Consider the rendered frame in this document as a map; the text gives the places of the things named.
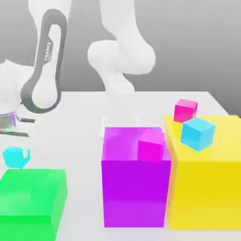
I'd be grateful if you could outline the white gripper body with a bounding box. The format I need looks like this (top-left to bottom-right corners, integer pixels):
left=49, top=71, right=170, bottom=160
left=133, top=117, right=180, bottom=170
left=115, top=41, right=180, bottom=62
left=0, top=129, right=39, bottom=152

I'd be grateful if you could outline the small cyan cube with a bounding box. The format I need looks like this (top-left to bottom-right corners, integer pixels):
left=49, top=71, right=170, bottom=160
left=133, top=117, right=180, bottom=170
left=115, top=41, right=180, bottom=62
left=2, top=145, right=31, bottom=169
left=180, top=116, right=217, bottom=153

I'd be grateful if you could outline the small magenta cube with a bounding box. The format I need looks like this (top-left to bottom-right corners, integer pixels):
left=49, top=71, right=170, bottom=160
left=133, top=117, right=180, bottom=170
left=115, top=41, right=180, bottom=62
left=137, top=129, right=166, bottom=164

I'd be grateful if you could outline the small pink cube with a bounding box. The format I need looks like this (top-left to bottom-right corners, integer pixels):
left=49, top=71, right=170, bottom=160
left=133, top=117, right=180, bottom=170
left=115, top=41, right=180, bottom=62
left=173, top=98, right=199, bottom=123

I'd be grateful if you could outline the large green box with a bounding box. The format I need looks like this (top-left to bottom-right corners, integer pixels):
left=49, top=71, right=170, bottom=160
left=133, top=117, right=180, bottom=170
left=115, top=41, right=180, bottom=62
left=0, top=168, right=68, bottom=241

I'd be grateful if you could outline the large purple box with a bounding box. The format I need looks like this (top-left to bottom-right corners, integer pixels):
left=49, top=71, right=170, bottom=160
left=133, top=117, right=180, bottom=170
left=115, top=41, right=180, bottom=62
left=101, top=127, right=172, bottom=229

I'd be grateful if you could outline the large yellow box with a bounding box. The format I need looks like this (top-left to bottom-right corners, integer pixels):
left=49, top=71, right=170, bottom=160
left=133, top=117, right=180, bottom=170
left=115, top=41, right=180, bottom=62
left=162, top=114, right=241, bottom=231

